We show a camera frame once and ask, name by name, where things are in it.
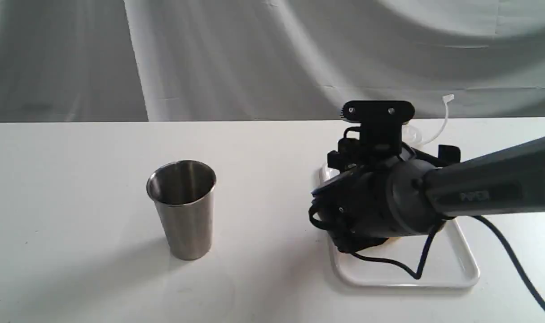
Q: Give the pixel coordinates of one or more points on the white backdrop cloth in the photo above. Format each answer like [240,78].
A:
[224,60]

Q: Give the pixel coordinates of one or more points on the clear plastic squeeze bottle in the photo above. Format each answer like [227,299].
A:
[412,134]

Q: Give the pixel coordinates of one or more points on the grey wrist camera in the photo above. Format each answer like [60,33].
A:
[379,123]

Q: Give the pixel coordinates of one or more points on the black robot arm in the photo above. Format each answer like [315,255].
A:
[510,181]

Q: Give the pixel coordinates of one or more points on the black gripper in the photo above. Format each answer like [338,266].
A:
[377,198]

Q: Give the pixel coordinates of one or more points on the stainless steel cup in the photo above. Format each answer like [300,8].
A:
[182,192]

